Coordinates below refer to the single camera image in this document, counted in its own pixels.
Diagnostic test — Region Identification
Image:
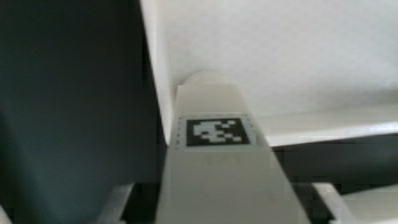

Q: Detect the white front fence bar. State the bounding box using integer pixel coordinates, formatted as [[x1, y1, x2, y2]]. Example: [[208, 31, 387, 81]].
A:
[[336, 184, 398, 224]]

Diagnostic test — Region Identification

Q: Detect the white desk top tray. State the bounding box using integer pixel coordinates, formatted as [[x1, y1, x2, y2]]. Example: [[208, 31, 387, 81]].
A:
[[139, 0, 398, 146]]

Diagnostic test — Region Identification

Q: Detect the white desk leg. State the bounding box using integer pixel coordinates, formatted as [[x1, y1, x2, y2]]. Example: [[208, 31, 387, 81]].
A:
[[151, 83, 313, 224]]

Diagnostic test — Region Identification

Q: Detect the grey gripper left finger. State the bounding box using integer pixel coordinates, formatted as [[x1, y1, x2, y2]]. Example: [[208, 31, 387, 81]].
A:
[[87, 183, 135, 224]]

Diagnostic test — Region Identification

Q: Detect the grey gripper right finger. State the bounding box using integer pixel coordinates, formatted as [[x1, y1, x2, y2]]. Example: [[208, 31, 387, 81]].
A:
[[313, 183, 355, 224]]

